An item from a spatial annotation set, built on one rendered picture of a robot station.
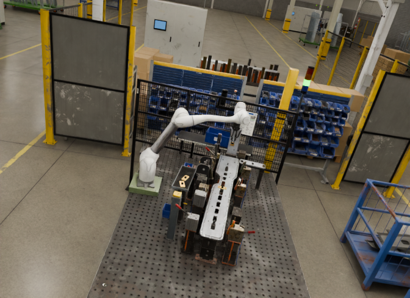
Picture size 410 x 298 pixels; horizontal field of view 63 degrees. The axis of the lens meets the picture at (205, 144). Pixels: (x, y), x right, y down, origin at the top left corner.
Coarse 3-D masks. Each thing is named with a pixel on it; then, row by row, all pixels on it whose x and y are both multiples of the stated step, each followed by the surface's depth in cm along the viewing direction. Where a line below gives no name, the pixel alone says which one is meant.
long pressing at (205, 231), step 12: (228, 156) 374; (228, 168) 350; (228, 180) 328; (216, 192) 306; (228, 192) 309; (216, 204) 290; (228, 204) 293; (204, 216) 272; (204, 228) 259; (216, 228) 261
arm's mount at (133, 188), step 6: (138, 174) 355; (132, 180) 343; (156, 180) 352; (132, 186) 333; (156, 186) 342; (132, 192) 334; (138, 192) 334; (144, 192) 334; (150, 192) 334; (156, 192) 333
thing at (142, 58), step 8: (144, 48) 784; (152, 48) 799; (136, 56) 702; (144, 56) 713; (152, 56) 732; (160, 56) 739; (168, 56) 752; (136, 64) 704; (144, 64) 703; (144, 72) 710
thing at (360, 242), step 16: (368, 192) 396; (368, 208) 408; (352, 224) 417; (368, 224) 377; (400, 224) 323; (352, 240) 407; (368, 240) 409; (384, 240) 367; (400, 240) 334; (368, 256) 389; (384, 256) 342; (400, 256) 399; (368, 272) 359; (384, 272) 370; (400, 272) 373; (368, 288) 362
